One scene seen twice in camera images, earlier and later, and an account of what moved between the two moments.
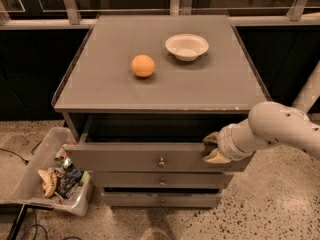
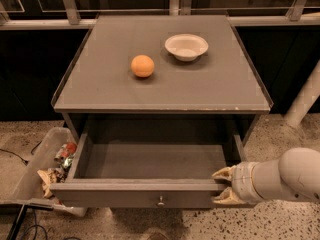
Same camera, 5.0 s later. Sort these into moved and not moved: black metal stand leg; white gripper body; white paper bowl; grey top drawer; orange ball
Moved: grey top drawer; white gripper body
Not moved: black metal stand leg; white paper bowl; orange ball
